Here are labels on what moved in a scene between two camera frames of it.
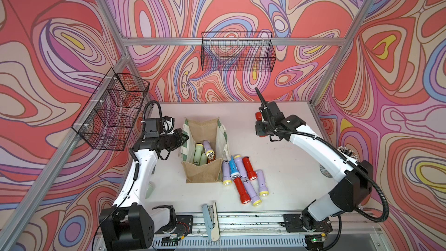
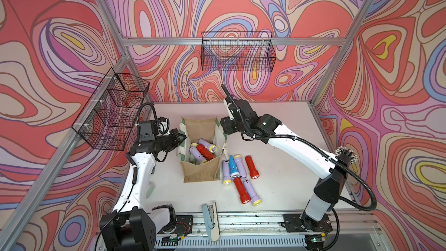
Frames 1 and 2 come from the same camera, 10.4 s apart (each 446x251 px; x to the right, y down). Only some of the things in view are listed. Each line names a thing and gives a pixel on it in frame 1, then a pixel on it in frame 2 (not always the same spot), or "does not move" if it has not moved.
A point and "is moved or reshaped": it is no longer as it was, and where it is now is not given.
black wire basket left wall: [106, 120] does not move
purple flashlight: [209, 153] is moved or reshaped
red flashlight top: [258, 115] is moved or reshaped
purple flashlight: [226, 179] does not move
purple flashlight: [263, 190] -> [198, 157]
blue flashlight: [233, 168] does not move
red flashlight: [252, 174] does not move
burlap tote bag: [195, 132] does not move
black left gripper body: [171, 142] does not move
